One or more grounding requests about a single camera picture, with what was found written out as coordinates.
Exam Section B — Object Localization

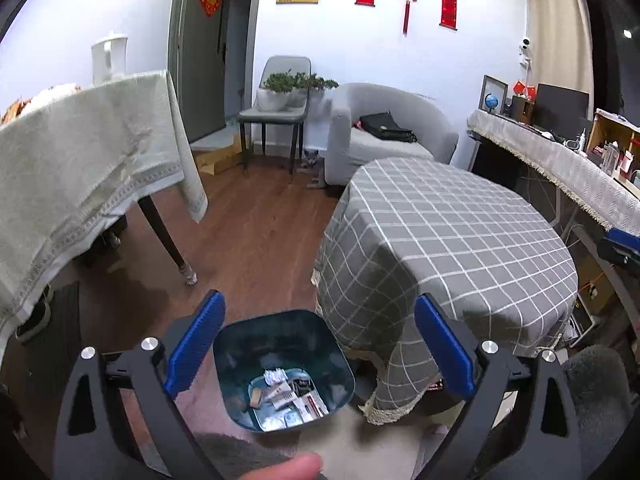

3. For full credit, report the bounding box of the white security camera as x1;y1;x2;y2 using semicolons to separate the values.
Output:
518;37;532;70

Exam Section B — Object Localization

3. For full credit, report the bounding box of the grey dining chair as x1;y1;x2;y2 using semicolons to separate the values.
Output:
238;55;311;174

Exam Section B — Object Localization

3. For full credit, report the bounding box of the grey checked tablecloth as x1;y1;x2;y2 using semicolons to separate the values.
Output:
312;157;578;426

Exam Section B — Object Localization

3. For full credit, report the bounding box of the beige curtain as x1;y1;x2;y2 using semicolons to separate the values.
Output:
527;0;594;118

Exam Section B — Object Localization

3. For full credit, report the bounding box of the flat cardboard box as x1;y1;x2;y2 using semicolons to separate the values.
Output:
194;134;243;176

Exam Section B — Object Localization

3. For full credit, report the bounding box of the grey green door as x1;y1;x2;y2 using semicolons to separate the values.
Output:
168;0;228;142

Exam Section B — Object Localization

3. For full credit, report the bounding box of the red white paper box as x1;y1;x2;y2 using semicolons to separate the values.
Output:
293;390;329;424

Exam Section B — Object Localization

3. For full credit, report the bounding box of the black computer monitor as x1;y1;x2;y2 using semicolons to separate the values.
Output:
533;84;589;140

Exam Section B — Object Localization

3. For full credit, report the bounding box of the beige fringed desk cloth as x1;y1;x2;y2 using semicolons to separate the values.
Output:
466;110;640;236

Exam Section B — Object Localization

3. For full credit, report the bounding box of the white potted plant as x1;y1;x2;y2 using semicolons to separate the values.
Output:
256;70;338;112

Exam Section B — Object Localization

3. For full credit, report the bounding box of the grey armchair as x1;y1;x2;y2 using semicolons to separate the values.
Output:
323;84;459;185

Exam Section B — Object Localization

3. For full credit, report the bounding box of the grey cat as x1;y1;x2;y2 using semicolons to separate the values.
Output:
299;148;326;190

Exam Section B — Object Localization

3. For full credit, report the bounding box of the wooden desk organizer shelf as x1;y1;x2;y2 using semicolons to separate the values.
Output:
586;108;639;182

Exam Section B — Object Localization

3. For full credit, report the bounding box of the small white paper ball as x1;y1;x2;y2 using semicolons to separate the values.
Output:
262;368;288;387

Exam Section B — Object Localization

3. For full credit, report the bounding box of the dark floor mat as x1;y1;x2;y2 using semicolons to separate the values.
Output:
26;282;81;399

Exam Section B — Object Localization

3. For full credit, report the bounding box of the black handbag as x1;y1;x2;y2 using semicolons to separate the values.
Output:
357;112;418;143

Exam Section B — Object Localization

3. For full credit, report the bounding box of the dark slip-on shoe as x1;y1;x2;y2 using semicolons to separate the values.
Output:
15;285;53;344

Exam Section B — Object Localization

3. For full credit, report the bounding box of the beige patterned tablecloth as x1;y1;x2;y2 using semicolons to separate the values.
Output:
1;70;208;342

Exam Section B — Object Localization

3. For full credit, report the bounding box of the small blue globe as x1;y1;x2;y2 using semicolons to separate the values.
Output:
483;92;500;114

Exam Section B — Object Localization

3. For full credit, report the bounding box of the red door fu sticker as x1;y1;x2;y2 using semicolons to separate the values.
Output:
198;0;222;18

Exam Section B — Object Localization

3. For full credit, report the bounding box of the black face mask packet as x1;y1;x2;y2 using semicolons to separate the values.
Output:
290;377;314;398

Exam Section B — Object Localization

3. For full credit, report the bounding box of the framed picture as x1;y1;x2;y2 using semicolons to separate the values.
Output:
478;75;508;115

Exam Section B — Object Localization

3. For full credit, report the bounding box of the right red wall scroll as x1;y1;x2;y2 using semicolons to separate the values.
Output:
439;0;458;30

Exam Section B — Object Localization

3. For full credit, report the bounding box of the dark wooden table leg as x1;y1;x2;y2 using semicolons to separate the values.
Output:
138;196;198;286

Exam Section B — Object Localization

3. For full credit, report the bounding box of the dark teal trash bin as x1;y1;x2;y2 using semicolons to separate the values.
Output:
213;310;356;434

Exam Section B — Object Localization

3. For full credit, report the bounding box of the brown tape roll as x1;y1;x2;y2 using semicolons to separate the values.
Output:
250;387;264;410

